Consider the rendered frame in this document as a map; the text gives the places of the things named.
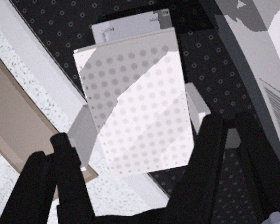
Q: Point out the grey flat plate nest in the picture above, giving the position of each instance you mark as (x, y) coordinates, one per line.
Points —
(131, 25)

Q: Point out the white well plate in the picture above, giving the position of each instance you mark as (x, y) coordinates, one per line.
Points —
(134, 87)

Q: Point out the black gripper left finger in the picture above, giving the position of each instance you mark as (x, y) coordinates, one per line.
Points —
(31, 198)

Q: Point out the grey lab machine housing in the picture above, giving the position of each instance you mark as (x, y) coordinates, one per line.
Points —
(250, 31)

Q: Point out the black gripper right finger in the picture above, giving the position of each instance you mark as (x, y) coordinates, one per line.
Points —
(193, 199)

